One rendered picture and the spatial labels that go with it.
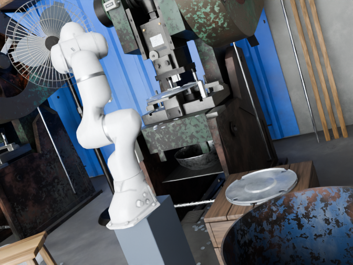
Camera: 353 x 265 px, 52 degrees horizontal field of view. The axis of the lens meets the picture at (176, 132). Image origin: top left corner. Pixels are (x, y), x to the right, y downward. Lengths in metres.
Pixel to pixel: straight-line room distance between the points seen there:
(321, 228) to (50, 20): 2.05
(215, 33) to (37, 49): 1.30
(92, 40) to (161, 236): 0.78
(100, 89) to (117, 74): 2.29
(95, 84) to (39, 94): 1.75
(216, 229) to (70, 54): 0.85
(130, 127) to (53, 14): 1.39
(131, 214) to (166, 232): 0.17
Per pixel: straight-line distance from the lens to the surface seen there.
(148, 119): 2.04
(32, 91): 3.01
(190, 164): 2.02
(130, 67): 3.52
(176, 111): 1.91
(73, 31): 1.51
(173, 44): 1.92
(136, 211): 1.34
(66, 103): 4.06
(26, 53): 2.59
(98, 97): 1.31
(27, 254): 1.90
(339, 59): 3.04
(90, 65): 1.33
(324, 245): 1.17
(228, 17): 1.64
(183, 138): 1.88
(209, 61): 2.16
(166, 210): 1.43
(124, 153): 1.33
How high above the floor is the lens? 0.94
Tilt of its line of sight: 11 degrees down
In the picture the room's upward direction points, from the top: 20 degrees counter-clockwise
